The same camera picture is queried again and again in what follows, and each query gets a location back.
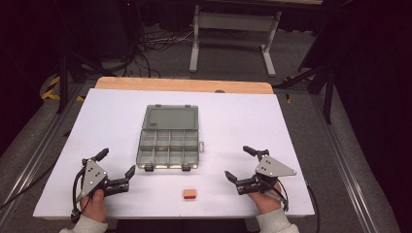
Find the yellow black hazard tape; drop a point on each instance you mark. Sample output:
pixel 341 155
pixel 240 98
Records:
pixel 48 93

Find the aluminium floor rail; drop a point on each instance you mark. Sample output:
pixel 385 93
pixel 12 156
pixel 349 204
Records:
pixel 35 158
pixel 343 161

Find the person's left hand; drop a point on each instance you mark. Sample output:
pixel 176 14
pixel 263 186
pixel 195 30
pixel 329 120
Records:
pixel 94 207

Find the wooden table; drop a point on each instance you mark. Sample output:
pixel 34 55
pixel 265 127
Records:
pixel 162 84

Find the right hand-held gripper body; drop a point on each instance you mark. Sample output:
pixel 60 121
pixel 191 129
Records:
pixel 273 168

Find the white metal stand frame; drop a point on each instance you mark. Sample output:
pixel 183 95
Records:
pixel 234 22

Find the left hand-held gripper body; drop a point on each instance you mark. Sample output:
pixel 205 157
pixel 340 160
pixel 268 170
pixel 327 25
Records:
pixel 92 177

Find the person's right hand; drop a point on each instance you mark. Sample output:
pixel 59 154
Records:
pixel 266 202

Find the black tripod stand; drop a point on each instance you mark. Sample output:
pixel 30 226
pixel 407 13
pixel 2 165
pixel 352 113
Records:
pixel 63 81
pixel 328 97

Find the clear grey compartment storage box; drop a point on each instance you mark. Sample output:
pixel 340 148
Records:
pixel 170 119

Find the white table cover sheet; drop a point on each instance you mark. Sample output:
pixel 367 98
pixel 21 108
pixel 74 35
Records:
pixel 243 123

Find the small orange block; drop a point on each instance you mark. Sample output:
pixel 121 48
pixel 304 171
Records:
pixel 189 193

